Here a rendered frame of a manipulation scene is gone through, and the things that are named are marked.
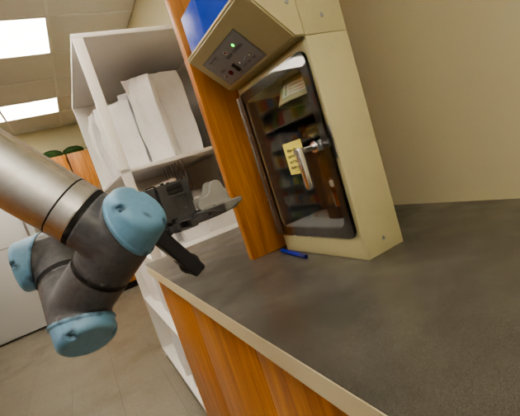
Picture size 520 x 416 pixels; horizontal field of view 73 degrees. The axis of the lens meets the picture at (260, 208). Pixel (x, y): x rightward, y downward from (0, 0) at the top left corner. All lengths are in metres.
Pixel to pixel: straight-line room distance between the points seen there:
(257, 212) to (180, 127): 1.13
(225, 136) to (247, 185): 0.15
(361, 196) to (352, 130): 0.14
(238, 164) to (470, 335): 0.73
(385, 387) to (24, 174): 0.44
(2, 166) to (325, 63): 0.57
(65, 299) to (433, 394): 0.42
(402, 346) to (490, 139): 0.68
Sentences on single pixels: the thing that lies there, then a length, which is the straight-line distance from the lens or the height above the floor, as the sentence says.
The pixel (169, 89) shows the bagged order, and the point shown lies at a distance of 2.12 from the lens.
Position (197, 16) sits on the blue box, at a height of 1.56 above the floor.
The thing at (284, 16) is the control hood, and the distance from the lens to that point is 0.75.
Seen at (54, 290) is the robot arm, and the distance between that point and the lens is 0.51.
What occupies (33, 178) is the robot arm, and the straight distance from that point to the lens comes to 0.44.
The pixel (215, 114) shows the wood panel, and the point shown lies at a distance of 1.02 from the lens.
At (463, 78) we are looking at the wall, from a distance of 1.06.
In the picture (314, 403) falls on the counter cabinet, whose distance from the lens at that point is 0.63.
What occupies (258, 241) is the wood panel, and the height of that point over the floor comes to 0.99.
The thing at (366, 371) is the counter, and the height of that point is 0.94.
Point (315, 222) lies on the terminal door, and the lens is 0.85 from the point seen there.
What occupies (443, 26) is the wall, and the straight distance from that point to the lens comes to 1.08.
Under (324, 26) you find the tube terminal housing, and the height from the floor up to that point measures 1.42.
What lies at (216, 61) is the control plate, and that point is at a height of 1.46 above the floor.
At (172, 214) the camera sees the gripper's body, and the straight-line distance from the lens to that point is 0.58.
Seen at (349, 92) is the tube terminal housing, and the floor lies 1.28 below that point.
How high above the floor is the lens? 1.20
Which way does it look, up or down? 7 degrees down
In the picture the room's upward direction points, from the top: 18 degrees counter-clockwise
